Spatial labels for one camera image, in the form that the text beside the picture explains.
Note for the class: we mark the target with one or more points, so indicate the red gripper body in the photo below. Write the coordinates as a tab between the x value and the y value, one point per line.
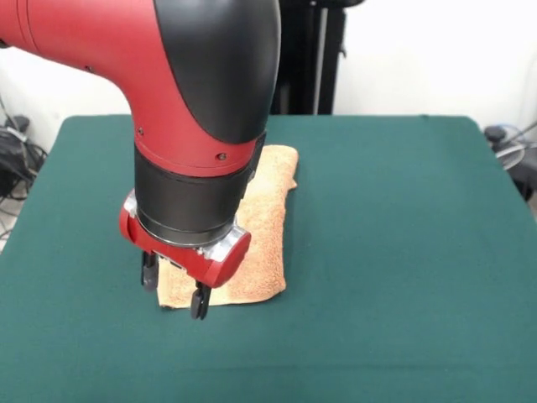
210	266

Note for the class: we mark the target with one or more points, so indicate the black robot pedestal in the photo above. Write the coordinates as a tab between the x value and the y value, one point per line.
310	63

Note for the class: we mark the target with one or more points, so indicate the orange terry towel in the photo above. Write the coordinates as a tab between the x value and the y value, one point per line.
268	218

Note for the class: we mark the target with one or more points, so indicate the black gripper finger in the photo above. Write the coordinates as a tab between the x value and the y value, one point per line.
149	273
199	300

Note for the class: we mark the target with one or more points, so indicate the dark green table cloth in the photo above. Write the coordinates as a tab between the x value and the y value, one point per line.
419	252

